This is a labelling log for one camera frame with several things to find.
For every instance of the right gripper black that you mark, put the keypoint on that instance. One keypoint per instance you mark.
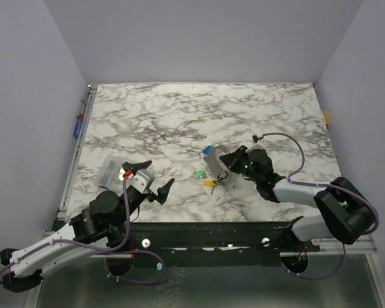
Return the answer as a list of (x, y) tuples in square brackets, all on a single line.
[(240, 160)]

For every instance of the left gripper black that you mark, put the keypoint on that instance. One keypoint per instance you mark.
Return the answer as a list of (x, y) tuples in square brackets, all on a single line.
[(162, 192)]

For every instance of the black key tag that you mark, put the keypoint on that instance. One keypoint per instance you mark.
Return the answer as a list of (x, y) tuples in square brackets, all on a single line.
[(222, 178)]

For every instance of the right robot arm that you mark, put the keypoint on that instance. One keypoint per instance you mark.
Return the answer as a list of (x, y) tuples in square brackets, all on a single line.
[(344, 214)]

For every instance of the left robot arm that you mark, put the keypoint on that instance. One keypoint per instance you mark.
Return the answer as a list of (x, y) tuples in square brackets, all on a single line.
[(102, 227)]

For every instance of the blue key tag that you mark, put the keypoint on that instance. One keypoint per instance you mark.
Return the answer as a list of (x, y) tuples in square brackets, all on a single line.
[(206, 151)]

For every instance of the yellow key tag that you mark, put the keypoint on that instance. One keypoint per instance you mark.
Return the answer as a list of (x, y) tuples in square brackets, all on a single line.
[(209, 183)]

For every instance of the green key tag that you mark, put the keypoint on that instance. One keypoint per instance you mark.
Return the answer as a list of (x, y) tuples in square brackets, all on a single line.
[(200, 174)]

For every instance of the clear plastic bag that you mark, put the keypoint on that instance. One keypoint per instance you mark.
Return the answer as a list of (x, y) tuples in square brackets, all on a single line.
[(108, 176)]

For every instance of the blue red clamp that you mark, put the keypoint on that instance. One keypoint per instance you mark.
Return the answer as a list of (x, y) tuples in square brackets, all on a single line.
[(79, 119)]

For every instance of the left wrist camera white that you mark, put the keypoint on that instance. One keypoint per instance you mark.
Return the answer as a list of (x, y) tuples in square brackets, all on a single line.
[(142, 181)]

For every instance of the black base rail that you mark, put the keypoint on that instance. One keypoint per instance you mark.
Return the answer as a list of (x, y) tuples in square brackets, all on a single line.
[(213, 244)]

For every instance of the yellow tag on wall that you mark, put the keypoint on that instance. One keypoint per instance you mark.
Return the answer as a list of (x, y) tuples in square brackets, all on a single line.
[(325, 118)]

